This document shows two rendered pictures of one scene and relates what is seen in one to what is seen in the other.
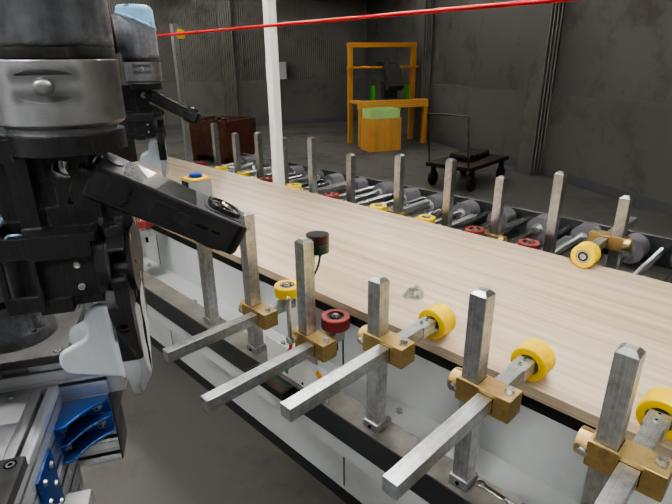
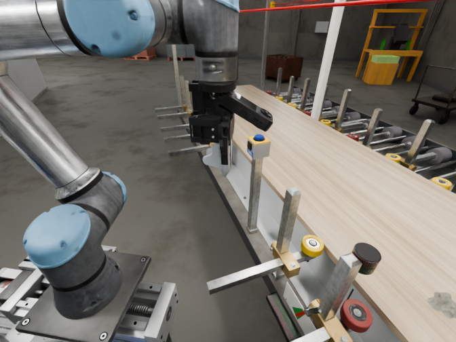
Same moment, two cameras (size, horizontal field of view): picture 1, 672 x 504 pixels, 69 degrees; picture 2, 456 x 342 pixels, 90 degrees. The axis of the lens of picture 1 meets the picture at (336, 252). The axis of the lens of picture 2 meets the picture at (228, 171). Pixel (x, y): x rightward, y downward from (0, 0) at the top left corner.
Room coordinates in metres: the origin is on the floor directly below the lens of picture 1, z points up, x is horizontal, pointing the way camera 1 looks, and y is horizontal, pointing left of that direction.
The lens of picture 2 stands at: (0.74, 0.21, 1.61)
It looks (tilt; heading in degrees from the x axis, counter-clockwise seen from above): 34 degrees down; 25
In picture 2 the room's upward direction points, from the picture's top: straight up
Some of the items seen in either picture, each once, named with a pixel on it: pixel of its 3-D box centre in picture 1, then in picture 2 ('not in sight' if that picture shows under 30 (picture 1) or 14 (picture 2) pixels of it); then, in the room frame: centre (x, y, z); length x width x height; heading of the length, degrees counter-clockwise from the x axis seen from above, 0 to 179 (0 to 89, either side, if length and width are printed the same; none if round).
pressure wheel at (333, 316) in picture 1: (335, 332); (351, 320); (1.19, 0.00, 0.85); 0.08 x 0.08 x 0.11
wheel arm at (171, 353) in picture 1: (235, 326); (264, 269); (1.26, 0.30, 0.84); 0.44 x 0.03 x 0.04; 135
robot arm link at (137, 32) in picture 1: (136, 33); (213, 17); (1.14, 0.42, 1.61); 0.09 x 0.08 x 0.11; 113
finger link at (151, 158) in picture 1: (153, 160); (216, 161); (1.13, 0.41, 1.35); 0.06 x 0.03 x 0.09; 106
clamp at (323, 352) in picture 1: (313, 341); (329, 324); (1.16, 0.06, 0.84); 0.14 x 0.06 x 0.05; 45
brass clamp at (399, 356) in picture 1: (385, 344); not in sight; (0.98, -0.11, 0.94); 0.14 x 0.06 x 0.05; 45
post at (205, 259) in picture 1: (205, 262); (254, 196); (1.54, 0.44, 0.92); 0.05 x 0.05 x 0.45; 45
